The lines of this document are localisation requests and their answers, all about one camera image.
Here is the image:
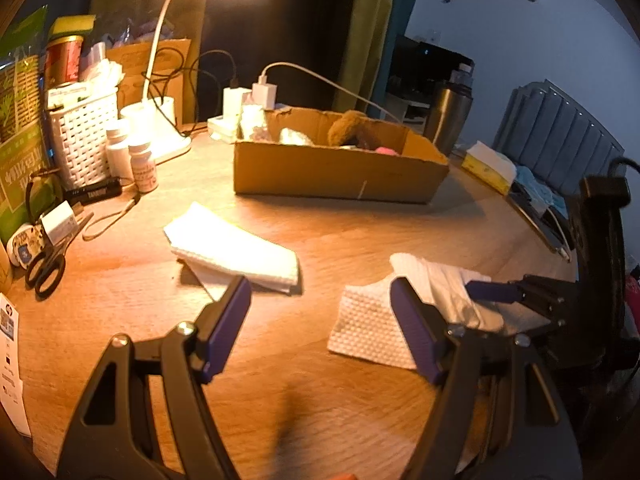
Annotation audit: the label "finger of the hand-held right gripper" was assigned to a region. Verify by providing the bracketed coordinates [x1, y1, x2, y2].
[465, 275, 568, 321]

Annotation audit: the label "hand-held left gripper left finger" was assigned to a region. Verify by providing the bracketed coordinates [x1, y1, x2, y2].
[55, 275, 252, 480]

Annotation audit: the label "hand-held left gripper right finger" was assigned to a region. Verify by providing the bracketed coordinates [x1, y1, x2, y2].
[390, 276, 583, 480]

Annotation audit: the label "white textured cloth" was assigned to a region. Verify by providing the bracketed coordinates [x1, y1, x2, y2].
[326, 252, 505, 371]

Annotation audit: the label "white paper towel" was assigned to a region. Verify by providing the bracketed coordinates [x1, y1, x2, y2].
[163, 201, 302, 295]

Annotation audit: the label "cardboard box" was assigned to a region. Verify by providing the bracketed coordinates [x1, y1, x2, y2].
[234, 106, 450, 205]

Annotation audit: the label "white socks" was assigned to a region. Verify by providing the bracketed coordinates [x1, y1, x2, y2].
[279, 127, 315, 147]

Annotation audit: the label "brown plush toy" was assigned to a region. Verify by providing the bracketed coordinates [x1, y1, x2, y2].
[327, 110, 373, 150]

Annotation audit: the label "black tablet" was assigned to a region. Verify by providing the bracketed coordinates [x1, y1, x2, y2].
[507, 192, 571, 261]

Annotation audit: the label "light blue bedding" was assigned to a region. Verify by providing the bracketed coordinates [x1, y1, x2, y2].
[514, 165, 570, 221]

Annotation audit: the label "yellow tissue box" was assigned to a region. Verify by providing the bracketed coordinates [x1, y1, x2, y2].
[460, 141, 517, 196]

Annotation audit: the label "grey padded headboard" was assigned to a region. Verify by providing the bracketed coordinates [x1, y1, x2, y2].
[492, 79, 626, 198]

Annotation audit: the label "steel tumbler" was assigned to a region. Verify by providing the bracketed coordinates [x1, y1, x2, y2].
[424, 80, 474, 157]

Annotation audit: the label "white pill bottle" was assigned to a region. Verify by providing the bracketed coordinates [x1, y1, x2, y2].
[105, 127, 135, 181]
[128, 141, 159, 194]

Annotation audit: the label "black scissors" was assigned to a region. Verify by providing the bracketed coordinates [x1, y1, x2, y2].
[24, 211, 95, 299]

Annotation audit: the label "black flashlight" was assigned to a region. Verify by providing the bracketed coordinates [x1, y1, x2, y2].
[62, 179, 123, 206]

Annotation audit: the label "white computer desk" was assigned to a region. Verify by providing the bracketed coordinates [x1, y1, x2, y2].
[385, 92, 431, 123]

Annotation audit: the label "white power adapter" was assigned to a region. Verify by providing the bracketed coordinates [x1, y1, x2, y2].
[41, 200, 80, 242]

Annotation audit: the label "white desk lamp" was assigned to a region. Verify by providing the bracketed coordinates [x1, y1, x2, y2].
[120, 0, 263, 165]

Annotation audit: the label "white printed card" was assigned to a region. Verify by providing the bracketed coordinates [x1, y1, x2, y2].
[0, 291, 32, 437]

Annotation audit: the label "printed round case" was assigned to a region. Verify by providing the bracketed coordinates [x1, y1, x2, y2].
[9, 224, 48, 269]

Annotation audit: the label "clear plastic water bottle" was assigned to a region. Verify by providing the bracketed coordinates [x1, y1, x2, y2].
[449, 61, 474, 88]

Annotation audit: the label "white charger plug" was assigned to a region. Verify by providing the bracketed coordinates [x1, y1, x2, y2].
[222, 87, 252, 122]
[251, 75, 277, 111]

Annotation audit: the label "black computer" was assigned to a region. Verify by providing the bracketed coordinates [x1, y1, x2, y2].
[392, 35, 477, 111]

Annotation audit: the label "white woven basket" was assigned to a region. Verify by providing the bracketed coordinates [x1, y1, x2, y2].
[46, 86, 121, 187]

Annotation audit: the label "brown paper bag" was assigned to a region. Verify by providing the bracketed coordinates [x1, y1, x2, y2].
[106, 38, 193, 126]

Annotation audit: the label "narrow teal curtain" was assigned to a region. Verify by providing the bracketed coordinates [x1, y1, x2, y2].
[372, 0, 427, 106]

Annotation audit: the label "narrow yellow curtain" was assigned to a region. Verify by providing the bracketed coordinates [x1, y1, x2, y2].
[331, 0, 401, 113]

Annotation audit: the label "red jar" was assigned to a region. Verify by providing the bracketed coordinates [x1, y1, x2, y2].
[44, 35, 83, 87]

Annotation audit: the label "clear plastic bag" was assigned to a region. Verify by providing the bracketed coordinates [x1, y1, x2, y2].
[92, 10, 176, 61]

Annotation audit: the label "dark glass window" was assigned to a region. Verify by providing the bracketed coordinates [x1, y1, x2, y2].
[200, 0, 361, 111]

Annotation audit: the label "yellow sponge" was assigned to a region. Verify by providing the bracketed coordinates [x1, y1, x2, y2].
[51, 15, 97, 38]

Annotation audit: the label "white charging cable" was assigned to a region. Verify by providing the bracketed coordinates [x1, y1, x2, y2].
[261, 61, 403, 123]
[545, 205, 572, 262]

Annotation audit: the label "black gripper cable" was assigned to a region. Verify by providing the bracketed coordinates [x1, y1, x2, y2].
[606, 156, 640, 181]

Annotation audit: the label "brown lanyard strap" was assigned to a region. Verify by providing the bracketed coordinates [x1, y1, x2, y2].
[81, 194, 142, 242]

